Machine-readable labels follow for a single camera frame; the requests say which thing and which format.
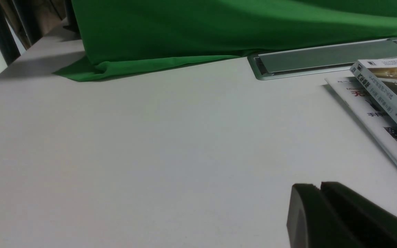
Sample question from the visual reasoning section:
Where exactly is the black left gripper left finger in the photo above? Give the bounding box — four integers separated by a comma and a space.
286, 184, 357, 248

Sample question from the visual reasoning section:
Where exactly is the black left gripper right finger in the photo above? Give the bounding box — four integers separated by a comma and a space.
321, 182, 397, 248

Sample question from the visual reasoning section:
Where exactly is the large bottom white book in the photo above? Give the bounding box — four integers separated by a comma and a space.
325, 77, 397, 167

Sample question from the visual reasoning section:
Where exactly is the green backdrop cloth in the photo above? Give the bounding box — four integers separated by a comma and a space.
54, 0, 397, 82

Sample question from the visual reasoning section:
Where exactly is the silver desk cable hatch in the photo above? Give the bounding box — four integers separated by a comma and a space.
247, 38, 397, 80

